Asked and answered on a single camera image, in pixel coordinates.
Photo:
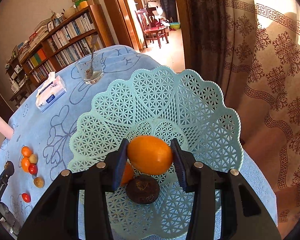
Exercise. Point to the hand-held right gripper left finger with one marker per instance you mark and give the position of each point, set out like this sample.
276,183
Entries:
120,165

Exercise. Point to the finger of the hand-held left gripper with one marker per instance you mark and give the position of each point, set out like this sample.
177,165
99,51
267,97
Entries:
8,168

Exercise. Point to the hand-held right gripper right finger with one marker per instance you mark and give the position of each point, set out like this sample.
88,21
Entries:
177,165

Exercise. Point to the small orange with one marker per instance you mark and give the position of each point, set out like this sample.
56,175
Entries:
26,151
25,163
128,173

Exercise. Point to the red cherry tomato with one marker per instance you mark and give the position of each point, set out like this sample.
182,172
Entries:
33,169
26,197

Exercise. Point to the large orange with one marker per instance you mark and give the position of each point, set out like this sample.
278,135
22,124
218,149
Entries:
150,155

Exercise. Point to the dark mangosteen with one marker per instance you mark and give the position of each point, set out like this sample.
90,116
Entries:
142,192

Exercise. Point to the teal plastic lattice basket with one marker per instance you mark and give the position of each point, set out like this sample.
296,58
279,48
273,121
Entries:
165,100

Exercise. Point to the pink bottle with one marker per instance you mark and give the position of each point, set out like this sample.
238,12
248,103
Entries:
1,126

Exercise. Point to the dark small shelf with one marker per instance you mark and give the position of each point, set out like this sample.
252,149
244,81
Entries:
15,97

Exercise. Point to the white blue tissue pack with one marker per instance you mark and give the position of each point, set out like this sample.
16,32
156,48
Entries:
50,95

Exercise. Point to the clear glass cup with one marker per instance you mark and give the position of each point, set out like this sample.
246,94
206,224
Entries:
96,76

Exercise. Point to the metal spoon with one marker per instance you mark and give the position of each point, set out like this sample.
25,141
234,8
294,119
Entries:
93,50

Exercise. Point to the patterned beige curtain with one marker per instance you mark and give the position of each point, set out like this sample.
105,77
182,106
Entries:
265,80

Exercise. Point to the wooden door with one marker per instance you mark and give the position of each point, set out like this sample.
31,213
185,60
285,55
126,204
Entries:
187,30

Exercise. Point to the red wooden table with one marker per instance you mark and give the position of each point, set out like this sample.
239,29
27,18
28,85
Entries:
156,30

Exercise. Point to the stack of books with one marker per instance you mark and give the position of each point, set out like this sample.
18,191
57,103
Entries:
38,33

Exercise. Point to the green basin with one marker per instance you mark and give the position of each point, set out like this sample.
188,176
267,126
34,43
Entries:
175,26

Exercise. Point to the rows of books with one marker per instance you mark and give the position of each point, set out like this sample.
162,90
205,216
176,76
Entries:
72,30

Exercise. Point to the wooden bookshelf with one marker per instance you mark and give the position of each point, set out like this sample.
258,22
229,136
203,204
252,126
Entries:
100,22

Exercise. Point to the wooden chair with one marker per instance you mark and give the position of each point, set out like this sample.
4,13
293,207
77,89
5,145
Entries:
141,20
152,17

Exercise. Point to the hanging dark clothes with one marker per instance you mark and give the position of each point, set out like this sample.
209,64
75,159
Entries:
168,5

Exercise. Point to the woven basket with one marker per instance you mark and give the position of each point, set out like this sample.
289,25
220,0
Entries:
70,12

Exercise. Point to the yellow canister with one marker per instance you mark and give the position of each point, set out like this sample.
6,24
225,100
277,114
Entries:
83,5

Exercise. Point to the wooden door frame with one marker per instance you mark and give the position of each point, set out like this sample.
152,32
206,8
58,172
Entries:
115,5

